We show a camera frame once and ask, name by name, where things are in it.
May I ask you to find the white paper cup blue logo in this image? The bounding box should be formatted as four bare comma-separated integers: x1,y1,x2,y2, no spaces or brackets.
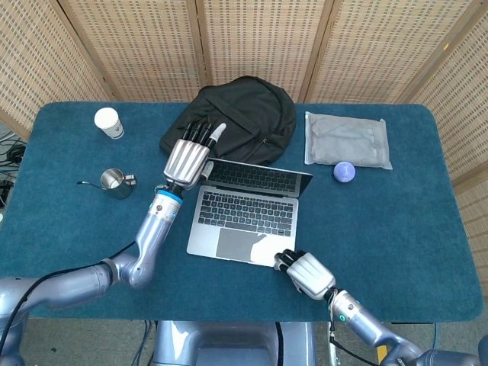
94,107,125,141

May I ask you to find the grey cloth in plastic bag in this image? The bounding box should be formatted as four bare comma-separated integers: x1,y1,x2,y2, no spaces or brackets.
304,111,393,171

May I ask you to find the grey-blue robot torso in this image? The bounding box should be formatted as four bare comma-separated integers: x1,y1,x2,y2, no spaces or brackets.
152,319,317,366

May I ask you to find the steel gooseneck pitcher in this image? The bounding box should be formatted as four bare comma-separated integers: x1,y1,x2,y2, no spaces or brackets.
77,168,137,200

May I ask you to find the black floor cable bundle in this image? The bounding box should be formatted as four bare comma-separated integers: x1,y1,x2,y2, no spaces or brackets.
0,129,28,209

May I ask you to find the blue carpeted table surface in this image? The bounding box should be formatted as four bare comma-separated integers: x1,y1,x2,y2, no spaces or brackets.
0,101,484,323

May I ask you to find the silver laptop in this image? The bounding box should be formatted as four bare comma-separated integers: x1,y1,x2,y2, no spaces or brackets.
186,157,314,268

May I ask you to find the black backpack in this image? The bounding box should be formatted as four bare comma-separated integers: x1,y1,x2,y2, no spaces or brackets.
159,75,297,166

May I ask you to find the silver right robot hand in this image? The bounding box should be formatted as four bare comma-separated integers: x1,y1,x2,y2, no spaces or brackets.
273,249,337,302

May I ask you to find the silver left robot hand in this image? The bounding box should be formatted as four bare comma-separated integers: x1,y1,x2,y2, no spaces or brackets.
162,120,227,191

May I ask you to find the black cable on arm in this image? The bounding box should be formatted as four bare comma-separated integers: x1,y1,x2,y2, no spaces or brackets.
0,240,138,344

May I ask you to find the purple ball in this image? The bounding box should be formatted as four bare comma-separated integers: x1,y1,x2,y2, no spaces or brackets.
332,161,357,183

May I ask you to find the woven wooden folding screen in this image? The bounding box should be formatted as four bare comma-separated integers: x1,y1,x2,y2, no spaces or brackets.
0,0,488,264

